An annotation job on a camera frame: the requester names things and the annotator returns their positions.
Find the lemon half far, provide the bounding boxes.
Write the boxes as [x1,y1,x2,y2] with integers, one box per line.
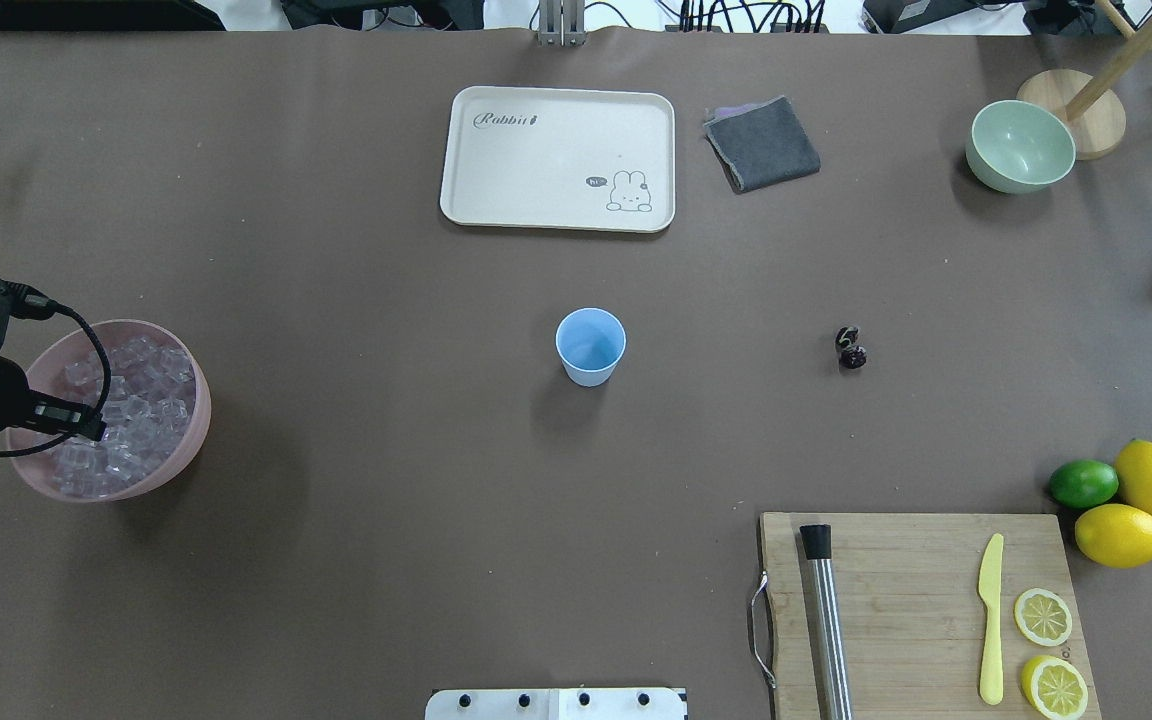
[1011,588,1074,647]

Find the lemon half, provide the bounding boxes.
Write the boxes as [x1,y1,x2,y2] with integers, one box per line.
[1011,588,1074,647]
[1020,655,1091,719]

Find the cream rabbit tray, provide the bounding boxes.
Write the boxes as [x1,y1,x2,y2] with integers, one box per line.
[439,86,676,234]

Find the mint green bowl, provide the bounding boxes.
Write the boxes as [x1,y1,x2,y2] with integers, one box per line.
[965,100,1076,194]

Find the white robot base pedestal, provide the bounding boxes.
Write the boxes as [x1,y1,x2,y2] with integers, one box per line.
[424,687,689,719]

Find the wooden cup tree stand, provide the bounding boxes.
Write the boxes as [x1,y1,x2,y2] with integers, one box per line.
[1016,1,1152,160]

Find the light blue plastic cup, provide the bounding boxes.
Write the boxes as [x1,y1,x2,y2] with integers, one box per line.
[556,306,627,388]

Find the grey folded cloth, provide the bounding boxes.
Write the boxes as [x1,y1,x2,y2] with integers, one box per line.
[703,94,823,194]

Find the black camera cable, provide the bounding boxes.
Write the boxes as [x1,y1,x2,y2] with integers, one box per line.
[0,296,113,458]

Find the yellow plastic knife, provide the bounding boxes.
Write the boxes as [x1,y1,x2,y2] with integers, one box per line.
[977,533,1005,706]

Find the green lime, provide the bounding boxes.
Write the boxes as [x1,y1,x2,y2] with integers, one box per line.
[1047,458,1120,510]

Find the aluminium frame post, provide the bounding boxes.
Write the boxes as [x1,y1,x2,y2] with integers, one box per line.
[536,0,588,47]

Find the lemon half near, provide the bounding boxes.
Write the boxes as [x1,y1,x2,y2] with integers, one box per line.
[1020,655,1091,719]

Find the steel muddler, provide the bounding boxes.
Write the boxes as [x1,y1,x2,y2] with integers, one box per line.
[799,524,855,719]

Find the pink bowl of ice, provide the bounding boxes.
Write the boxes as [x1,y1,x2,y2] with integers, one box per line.
[12,319,211,503]

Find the whole lemon lower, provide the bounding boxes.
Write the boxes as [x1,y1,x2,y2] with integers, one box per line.
[1074,503,1152,569]

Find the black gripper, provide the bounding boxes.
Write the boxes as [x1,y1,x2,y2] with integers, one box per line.
[26,392,108,442]

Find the bamboo cutting board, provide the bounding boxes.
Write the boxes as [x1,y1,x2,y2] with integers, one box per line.
[759,511,1078,719]

